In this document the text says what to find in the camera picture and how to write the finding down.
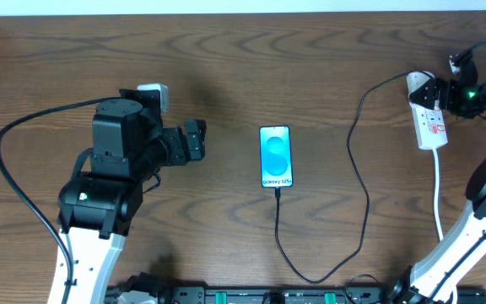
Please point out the white USB charger plug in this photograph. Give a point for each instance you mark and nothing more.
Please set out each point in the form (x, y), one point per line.
(427, 96)

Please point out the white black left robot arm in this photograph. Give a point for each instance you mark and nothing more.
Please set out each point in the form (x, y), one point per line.
(105, 191)

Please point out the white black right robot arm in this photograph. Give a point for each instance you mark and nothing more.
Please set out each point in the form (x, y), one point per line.
(433, 279)

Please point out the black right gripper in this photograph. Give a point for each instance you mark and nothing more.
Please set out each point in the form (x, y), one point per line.
(439, 94)

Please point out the white power strip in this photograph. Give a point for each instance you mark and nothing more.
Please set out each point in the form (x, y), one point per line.
(429, 123)

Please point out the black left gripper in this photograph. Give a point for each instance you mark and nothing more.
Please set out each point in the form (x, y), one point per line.
(190, 140)

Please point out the blue Galaxy smartphone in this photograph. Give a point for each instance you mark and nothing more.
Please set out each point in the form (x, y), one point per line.
(276, 156)

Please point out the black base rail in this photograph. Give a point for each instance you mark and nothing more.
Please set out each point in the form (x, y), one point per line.
(145, 288)

